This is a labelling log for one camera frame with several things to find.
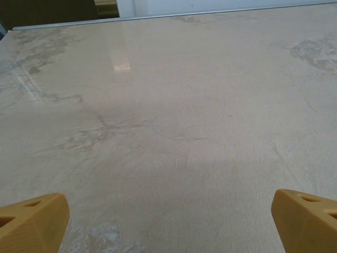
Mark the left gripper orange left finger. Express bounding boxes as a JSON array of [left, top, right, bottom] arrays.
[[0, 192, 71, 253]]

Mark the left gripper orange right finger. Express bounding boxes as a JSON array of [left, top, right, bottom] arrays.
[[272, 188, 337, 253]]

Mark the brown wooden door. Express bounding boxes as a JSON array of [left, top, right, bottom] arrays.
[[0, 0, 118, 28]]

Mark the aluminium table edge rail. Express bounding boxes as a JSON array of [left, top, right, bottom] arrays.
[[12, 0, 337, 31]]

